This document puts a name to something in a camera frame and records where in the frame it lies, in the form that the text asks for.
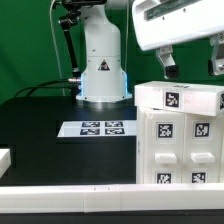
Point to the white cabinet top block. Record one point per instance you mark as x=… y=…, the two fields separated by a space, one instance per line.
x=190 y=98

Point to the white left fence piece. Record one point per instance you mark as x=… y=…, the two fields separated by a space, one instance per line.
x=5 y=161

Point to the white cabinet body box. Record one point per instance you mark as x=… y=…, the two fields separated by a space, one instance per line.
x=174 y=147

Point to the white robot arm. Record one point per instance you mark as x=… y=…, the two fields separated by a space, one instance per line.
x=103 y=80

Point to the white front fence rail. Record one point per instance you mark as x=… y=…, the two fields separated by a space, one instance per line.
x=111 y=198

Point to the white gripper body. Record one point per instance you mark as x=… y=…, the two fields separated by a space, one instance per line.
x=159 y=24

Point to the white cabinet door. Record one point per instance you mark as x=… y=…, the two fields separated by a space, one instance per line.
x=202 y=149
x=159 y=146

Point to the white marker base plate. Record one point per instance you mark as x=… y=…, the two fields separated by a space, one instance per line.
x=97 y=128

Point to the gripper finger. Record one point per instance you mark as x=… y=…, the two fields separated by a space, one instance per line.
x=164 y=55
x=216 y=62

